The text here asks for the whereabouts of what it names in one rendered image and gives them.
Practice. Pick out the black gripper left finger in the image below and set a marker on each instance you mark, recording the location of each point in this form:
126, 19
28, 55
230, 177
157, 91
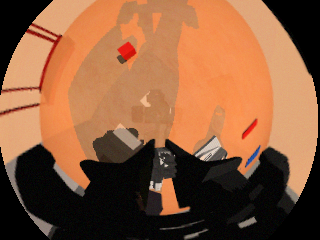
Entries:
134, 174

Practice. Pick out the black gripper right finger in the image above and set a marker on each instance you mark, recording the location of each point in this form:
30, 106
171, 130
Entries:
192, 173

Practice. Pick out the blue flat rectangular plate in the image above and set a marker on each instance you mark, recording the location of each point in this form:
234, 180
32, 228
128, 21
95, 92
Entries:
251, 158

